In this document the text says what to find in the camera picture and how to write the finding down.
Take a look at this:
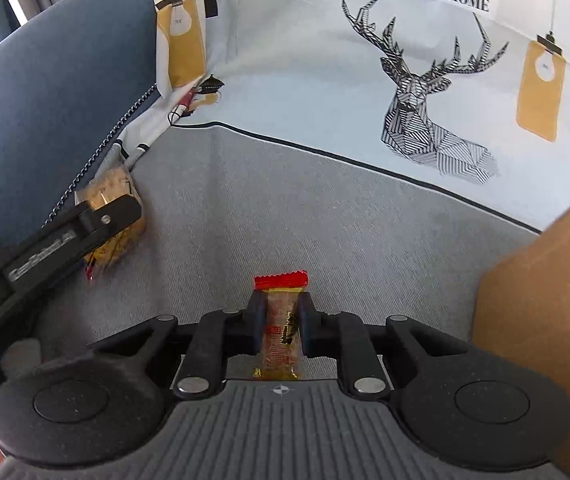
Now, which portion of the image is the clear bag of candies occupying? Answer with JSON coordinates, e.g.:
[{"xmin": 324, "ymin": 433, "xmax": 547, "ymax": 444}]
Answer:
[{"xmin": 74, "ymin": 165, "xmax": 146, "ymax": 282}]

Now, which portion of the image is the small red peanut candy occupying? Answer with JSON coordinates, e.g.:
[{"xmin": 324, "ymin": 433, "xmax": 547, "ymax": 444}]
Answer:
[{"xmin": 253, "ymin": 270, "xmax": 309, "ymax": 382}]

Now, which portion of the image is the cardboard box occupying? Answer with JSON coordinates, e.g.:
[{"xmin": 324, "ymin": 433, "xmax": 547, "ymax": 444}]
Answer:
[{"xmin": 472, "ymin": 206, "xmax": 570, "ymax": 474}]

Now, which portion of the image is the deer print sofa cover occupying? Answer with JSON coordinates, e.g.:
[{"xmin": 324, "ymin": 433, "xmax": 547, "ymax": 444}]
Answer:
[{"xmin": 38, "ymin": 0, "xmax": 570, "ymax": 359}]

